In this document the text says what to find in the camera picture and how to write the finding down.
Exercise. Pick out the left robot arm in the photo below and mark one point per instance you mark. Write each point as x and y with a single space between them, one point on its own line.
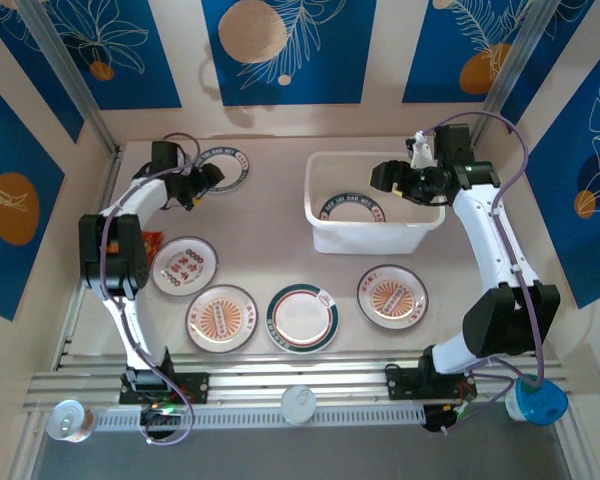
125 260

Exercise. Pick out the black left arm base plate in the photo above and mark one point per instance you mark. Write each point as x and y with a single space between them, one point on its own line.
195 387

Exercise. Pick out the green rim white plate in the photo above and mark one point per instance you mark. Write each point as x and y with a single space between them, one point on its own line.
302 318

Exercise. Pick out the black controller board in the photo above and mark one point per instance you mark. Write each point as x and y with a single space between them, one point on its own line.
160 415
437 417

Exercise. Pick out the white plastic bin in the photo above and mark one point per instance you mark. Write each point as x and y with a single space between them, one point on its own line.
370 240

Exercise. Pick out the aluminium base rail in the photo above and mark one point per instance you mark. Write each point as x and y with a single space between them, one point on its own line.
280 380

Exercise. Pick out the open tin can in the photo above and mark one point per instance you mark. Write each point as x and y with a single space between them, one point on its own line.
67 422

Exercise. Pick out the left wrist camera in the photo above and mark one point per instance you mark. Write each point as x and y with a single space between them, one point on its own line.
186 164

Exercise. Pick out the orange snack packet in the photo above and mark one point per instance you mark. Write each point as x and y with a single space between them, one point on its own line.
152 242

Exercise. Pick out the navy rim white plate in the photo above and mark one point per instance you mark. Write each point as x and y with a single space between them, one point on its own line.
350 214
230 172

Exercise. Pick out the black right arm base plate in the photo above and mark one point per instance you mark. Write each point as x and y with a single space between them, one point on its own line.
402 385

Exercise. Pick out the red character white plate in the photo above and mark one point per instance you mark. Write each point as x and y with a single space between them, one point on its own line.
185 265

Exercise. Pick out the aluminium side rail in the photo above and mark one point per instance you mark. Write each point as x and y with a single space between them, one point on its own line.
112 170

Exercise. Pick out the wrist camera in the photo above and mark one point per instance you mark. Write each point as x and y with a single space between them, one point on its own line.
422 152
186 164

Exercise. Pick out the blue plastic cup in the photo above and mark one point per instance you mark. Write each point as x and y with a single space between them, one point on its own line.
537 407

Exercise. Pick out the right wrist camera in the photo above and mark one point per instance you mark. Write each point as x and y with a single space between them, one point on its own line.
422 152

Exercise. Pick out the aluminium frame post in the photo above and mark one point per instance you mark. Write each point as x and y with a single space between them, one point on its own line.
510 75
70 80

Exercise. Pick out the orange sunburst plate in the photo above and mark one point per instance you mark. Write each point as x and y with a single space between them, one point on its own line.
221 318
390 300

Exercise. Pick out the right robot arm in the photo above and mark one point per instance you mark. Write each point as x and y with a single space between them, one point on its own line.
490 240

